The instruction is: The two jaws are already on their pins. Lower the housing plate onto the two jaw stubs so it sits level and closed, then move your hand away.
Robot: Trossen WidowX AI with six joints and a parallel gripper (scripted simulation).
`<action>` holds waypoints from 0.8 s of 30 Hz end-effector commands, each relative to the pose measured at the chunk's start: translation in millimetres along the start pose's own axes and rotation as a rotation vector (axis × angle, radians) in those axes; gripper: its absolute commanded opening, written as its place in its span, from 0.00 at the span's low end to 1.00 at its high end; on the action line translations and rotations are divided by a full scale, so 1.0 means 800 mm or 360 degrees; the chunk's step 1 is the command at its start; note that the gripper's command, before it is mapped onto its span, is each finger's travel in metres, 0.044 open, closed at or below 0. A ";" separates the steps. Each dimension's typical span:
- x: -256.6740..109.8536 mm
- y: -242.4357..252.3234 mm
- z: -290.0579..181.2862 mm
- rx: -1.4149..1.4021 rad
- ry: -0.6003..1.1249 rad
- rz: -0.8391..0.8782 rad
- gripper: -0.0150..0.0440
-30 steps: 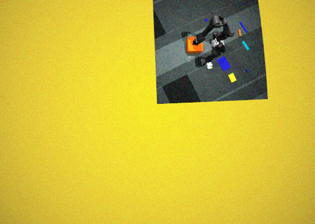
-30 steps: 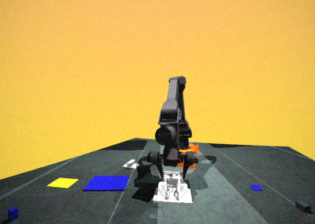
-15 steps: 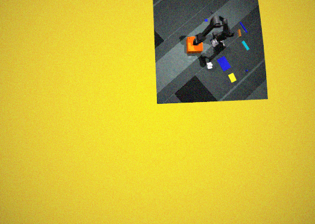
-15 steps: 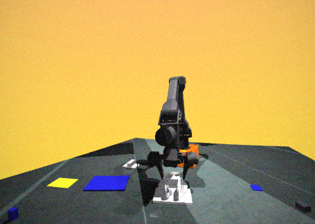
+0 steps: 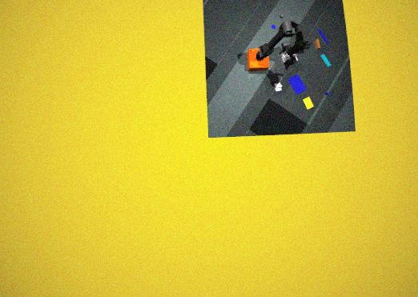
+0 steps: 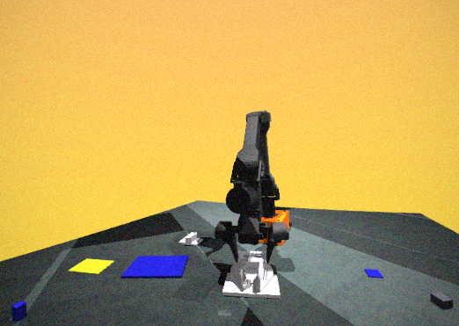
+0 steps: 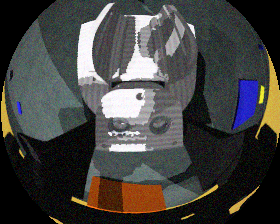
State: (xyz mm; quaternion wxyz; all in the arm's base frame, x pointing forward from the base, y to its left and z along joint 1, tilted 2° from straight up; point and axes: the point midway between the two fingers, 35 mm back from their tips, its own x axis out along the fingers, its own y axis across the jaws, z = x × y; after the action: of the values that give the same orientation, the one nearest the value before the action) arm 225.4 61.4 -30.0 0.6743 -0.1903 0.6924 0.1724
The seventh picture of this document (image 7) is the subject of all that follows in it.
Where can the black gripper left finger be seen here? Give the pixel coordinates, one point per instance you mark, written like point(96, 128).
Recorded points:
point(66, 157)

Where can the yellow flat square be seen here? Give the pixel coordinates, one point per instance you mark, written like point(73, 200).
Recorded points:
point(261, 94)

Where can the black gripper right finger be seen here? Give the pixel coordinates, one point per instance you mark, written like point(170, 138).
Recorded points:
point(212, 151)

